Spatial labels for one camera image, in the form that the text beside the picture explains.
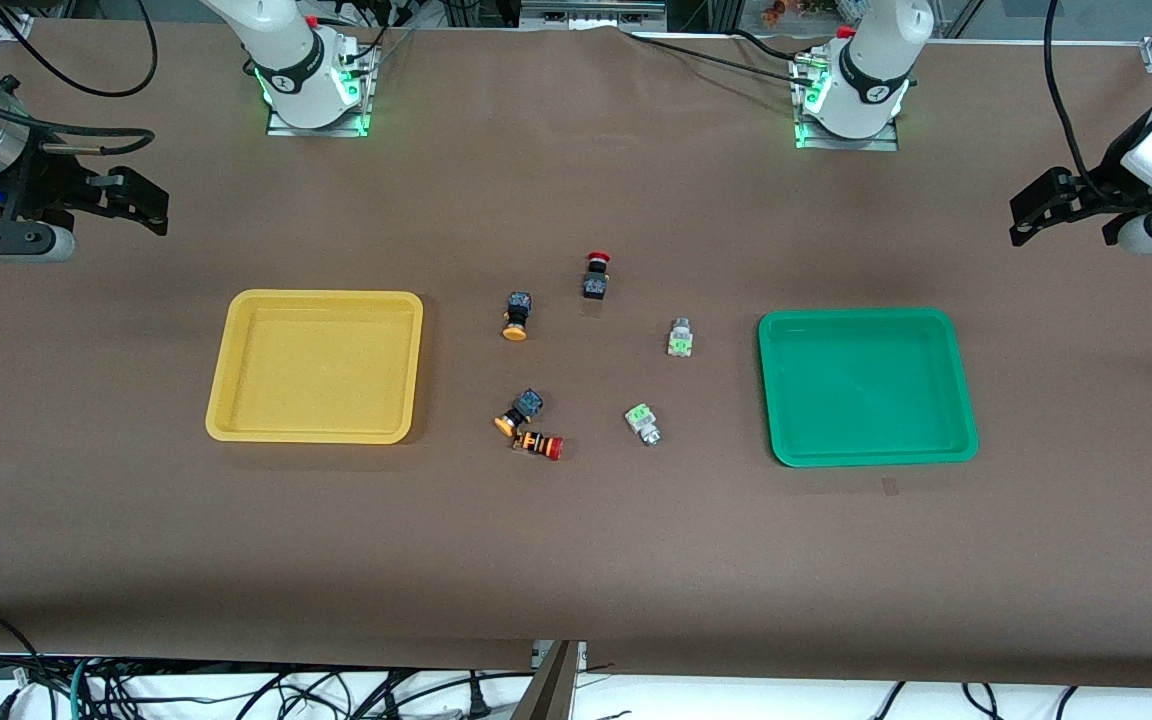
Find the yellow push button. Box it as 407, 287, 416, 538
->
493, 388, 546, 439
501, 291, 535, 343

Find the yellow plastic tray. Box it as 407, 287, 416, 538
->
205, 289, 425, 445

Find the green plastic tray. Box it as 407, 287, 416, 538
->
757, 308, 980, 469

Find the brown table mat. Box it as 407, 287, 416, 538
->
0, 20, 1152, 691

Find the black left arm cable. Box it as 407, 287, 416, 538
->
1042, 0, 1122, 201

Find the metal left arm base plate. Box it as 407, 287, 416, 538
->
793, 55, 903, 153

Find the black cable on mat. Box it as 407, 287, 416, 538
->
624, 28, 809, 73

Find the green floor cable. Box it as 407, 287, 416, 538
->
69, 655, 103, 720

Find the grey aluminium rail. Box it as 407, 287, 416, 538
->
520, 0, 668, 32

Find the dark metal table post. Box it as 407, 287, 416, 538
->
510, 641, 588, 720

